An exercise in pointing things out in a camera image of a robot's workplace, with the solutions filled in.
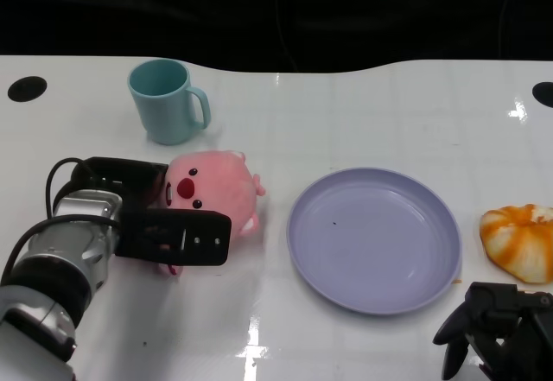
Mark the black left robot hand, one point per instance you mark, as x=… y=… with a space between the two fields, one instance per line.
x=173 y=236

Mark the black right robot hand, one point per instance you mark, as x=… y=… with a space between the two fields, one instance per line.
x=497 y=312

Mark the pink plush doll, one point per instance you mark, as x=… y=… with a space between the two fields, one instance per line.
x=216 y=182

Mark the purple plastic plate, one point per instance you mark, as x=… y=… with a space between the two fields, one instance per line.
x=371 y=243

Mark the orange striped toy bread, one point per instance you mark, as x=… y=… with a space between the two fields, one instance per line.
x=518 y=243

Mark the teal plastic mug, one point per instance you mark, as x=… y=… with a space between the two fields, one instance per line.
x=160 y=113

